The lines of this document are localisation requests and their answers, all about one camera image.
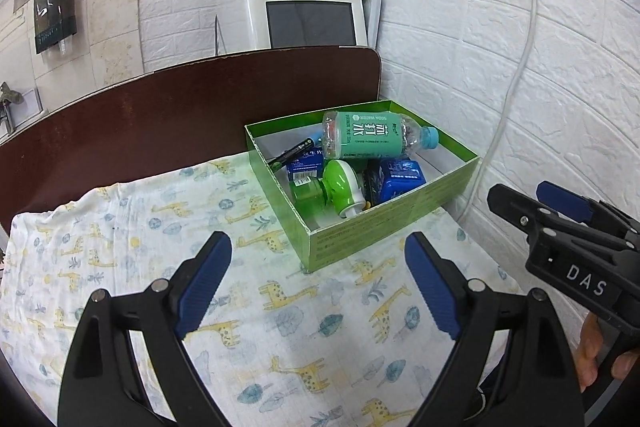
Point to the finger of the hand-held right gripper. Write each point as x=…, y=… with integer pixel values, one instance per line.
x=562, y=202
x=530, y=214

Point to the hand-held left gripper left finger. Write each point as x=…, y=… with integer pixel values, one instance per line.
x=205, y=287

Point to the white water purifier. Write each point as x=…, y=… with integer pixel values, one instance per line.
x=240, y=22

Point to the person's right hand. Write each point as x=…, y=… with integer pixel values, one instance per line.
x=592, y=357

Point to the giraffe print cloth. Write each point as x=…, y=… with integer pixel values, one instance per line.
x=150, y=227

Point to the green label plastic bottle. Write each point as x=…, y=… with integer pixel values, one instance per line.
x=365, y=137

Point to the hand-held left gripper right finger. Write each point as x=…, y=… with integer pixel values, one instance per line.
x=432, y=287

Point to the green white round device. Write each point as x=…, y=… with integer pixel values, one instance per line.
x=335, y=182

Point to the large blue medicine box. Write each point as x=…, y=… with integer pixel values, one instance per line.
x=400, y=182

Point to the green cardboard box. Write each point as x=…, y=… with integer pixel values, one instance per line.
x=380, y=242

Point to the black blue pen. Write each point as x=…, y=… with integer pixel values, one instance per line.
x=295, y=149

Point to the brown wooden headboard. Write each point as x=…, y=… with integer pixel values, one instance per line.
x=150, y=117

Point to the small blue box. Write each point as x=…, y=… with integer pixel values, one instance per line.
x=305, y=162

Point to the metal faucet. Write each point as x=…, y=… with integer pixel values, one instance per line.
x=10, y=94

